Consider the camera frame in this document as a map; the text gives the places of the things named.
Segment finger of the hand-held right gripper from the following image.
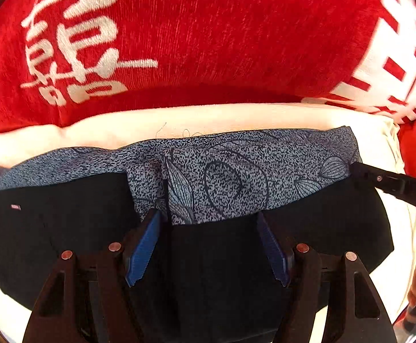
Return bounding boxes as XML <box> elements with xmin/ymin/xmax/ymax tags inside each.
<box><xmin>350</xmin><ymin>162</ymin><xmax>407</xmax><ymax>201</ymax></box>

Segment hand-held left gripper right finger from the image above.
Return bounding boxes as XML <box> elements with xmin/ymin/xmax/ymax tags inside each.
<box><xmin>256</xmin><ymin>211</ymin><xmax>398</xmax><ymax>343</ymax></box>

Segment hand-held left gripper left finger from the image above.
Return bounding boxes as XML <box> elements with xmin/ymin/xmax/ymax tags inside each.
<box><xmin>22</xmin><ymin>208</ymin><xmax>175</xmax><ymax>343</ymax></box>

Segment black pants with floral trim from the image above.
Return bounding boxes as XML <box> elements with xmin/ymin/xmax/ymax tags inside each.
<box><xmin>0</xmin><ymin>126</ymin><xmax>394</xmax><ymax>343</ymax></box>

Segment red embroidered pillow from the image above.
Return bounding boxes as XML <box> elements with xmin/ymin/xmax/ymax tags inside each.
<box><xmin>395</xmin><ymin>112</ymin><xmax>416</xmax><ymax>236</ymax></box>

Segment cream pillow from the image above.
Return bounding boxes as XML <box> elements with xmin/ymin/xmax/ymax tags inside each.
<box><xmin>0</xmin><ymin>103</ymin><xmax>416</xmax><ymax>343</ymax></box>

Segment red printed blanket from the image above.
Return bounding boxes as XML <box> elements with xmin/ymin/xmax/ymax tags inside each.
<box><xmin>0</xmin><ymin>0</ymin><xmax>416</xmax><ymax>143</ymax></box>

